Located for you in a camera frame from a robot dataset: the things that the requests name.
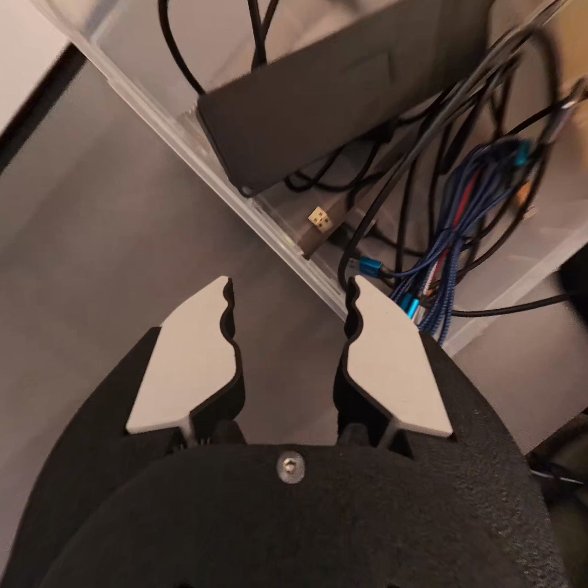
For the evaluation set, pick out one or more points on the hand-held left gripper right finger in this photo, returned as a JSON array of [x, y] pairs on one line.
[[395, 367]]

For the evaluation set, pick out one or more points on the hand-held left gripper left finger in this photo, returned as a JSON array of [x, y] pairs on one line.
[[188, 367]]

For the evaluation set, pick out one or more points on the clear plastic bin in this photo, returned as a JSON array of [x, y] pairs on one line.
[[184, 110]]

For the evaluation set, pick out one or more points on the black USB hub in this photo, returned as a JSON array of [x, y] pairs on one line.
[[349, 92]]

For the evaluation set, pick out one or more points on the black quilted cushion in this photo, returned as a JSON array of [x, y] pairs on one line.
[[574, 285]]

